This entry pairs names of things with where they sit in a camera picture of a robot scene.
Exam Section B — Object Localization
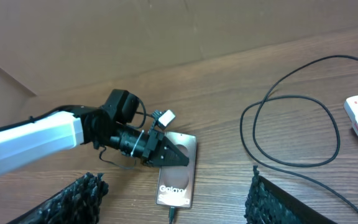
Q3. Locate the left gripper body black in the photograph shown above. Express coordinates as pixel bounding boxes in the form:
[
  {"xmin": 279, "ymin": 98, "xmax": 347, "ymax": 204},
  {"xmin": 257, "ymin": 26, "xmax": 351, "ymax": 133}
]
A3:
[{"xmin": 141, "ymin": 110, "xmax": 165, "ymax": 167}]

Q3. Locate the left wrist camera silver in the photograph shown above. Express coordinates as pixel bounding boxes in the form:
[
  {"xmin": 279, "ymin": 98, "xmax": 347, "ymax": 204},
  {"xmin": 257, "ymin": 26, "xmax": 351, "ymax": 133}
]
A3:
[{"xmin": 157, "ymin": 110, "xmax": 176, "ymax": 129}]

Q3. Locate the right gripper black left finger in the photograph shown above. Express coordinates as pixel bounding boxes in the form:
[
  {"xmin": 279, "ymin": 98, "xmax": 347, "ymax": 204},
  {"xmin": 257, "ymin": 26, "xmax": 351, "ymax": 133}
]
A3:
[{"xmin": 8, "ymin": 172, "xmax": 109, "ymax": 224}]

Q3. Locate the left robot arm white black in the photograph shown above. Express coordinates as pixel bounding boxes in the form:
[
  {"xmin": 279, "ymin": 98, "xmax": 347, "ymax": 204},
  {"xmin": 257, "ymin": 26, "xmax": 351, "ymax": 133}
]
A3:
[{"xmin": 0, "ymin": 89, "xmax": 190, "ymax": 175}]

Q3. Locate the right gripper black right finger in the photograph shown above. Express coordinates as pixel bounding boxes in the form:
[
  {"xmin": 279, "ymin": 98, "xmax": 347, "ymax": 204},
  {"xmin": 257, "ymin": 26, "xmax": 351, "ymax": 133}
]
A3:
[{"xmin": 244, "ymin": 166, "xmax": 336, "ymax": 224}]

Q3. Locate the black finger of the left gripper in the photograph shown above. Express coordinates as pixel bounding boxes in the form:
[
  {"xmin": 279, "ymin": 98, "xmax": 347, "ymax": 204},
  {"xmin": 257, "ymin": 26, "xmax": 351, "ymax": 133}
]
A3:
[{"xmin": 154, "ymin": 136, "xmax": 190, "ymax": 167}]

